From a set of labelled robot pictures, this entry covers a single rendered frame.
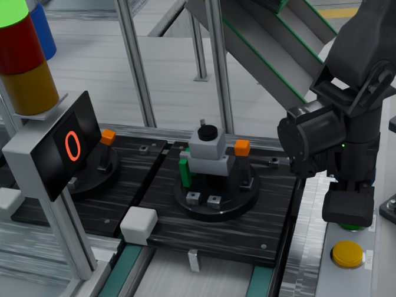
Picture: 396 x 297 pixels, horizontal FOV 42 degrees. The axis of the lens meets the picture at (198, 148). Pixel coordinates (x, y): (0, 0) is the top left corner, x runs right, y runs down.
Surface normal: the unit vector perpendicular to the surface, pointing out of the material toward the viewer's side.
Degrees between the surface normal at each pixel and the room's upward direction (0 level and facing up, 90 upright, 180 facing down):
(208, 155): 90
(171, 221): 0
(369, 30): 57
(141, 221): 0
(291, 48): 90
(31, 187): 90
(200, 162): 90
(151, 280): 0
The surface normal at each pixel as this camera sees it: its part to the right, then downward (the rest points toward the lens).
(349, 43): -0.82, -0.12
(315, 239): -0.14, -0.78
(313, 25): -0.47, 0.59
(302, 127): 0.11, -0.43
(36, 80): 0.68, 0.37
